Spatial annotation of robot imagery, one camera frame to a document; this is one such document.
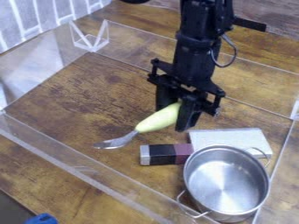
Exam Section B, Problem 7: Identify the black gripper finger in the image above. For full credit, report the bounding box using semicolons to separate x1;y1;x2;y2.
175;99;201;132
155;86;177;110

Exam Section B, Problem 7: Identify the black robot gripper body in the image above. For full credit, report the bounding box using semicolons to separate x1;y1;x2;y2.
148;32;226;116

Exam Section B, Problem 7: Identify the yellow handled metal spoon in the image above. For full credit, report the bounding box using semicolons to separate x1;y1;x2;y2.
93;102;181;150

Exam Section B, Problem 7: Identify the small silver pot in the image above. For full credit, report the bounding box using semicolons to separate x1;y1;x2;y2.
176;145;270;223

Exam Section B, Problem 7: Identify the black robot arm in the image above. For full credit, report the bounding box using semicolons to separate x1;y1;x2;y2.
148;0;235;132

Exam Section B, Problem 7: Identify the black and silver block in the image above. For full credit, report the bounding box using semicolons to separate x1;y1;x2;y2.
140;143;193;166

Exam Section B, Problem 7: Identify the grey flat metal box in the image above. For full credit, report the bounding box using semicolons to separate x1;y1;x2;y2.
189;128;274;158

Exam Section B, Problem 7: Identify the clear acrylic barrier panel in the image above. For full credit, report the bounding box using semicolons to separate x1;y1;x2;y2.
0;5;299;224

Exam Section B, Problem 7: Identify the blue object at corner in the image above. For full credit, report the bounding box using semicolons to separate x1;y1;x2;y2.
24;213;59;224

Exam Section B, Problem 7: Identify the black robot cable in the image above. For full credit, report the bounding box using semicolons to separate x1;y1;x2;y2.
209;32;239;68

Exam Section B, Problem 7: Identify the black strip on wall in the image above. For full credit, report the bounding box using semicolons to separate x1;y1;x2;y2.
234;17;267;32

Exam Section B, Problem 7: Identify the clear acrylic corner bracket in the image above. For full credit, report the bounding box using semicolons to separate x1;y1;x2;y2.
69;20;109;53

